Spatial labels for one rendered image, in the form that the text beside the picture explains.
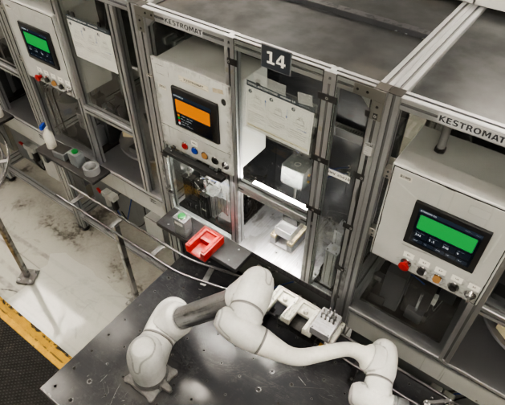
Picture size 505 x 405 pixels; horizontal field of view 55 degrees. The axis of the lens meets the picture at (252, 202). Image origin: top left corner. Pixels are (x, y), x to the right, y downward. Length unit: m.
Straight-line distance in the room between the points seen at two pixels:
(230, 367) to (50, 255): 1.97
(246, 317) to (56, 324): 2.00
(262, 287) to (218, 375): 0.69
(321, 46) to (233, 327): 1.03
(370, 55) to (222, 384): 1.54
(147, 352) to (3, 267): 2.04
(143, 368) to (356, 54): 1.50
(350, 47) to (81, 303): 2.53
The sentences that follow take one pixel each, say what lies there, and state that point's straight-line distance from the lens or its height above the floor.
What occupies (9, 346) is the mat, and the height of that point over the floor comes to 0.01.
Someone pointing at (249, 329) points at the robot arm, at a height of 1.32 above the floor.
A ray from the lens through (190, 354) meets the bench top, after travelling 2.44.
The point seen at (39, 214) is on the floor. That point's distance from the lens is 4.26.
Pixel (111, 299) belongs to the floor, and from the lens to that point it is 3.54.
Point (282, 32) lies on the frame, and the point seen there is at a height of 2.01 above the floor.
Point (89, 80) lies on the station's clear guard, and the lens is 2.71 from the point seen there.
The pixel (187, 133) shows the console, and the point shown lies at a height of 1.50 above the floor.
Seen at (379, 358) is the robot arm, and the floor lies 1.15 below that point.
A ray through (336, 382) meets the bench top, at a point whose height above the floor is 0.68.
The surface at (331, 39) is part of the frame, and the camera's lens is 1.86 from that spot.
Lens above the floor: 2.83
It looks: 45 degrees down
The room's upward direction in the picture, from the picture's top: straight up
